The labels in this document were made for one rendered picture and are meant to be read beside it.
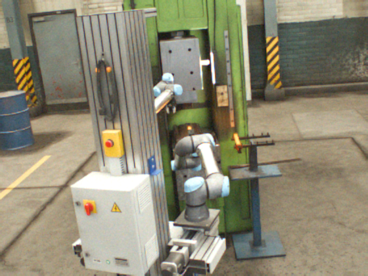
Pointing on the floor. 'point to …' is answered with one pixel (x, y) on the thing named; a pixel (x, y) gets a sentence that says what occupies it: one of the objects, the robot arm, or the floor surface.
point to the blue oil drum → (14, 121)
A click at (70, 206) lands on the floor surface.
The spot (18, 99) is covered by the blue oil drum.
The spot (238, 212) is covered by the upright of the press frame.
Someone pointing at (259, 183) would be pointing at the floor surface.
